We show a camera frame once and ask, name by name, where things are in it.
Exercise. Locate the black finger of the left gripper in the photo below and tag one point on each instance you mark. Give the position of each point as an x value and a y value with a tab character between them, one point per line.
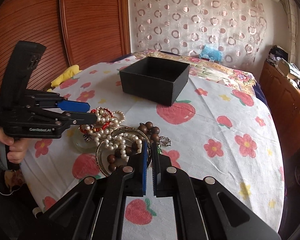
79	118

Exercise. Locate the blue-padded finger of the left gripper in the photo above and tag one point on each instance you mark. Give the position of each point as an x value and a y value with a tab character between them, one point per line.
73	106

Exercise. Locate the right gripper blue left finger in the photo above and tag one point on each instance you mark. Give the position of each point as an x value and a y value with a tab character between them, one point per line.
137	183

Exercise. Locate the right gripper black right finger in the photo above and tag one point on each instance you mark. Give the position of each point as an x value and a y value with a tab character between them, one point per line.
163	174

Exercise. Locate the black open jewelry box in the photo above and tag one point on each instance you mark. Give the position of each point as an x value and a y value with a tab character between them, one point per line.
155	79

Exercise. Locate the person's left hand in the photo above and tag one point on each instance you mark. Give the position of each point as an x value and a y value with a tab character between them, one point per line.
17	149

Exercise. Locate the green jade bangle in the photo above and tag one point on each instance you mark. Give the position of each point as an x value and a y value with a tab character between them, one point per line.
83	144

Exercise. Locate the yellow plush toy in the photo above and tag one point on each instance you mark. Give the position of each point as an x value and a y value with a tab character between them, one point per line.
66	79

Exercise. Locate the silver metal bangle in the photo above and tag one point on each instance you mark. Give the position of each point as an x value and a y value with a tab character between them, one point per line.
133	138

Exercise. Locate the strawberry flower print sheet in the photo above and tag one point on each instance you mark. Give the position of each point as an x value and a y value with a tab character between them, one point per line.
212	130

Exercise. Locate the wooden headboard panel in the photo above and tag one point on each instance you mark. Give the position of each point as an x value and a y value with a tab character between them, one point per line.
82	32

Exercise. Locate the floral quilt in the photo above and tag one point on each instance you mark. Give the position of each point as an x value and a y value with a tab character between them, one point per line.
238	79

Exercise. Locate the blue plastic bag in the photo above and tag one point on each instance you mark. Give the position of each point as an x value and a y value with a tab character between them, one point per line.
211	54

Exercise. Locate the circle pattern curtain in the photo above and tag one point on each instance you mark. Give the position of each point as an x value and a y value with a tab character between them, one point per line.
234	28

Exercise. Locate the wooden side cabinet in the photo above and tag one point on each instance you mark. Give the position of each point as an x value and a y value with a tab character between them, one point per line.
283	100

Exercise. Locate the clutter pile on cabinet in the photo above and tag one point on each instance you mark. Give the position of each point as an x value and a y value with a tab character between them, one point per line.
278	57

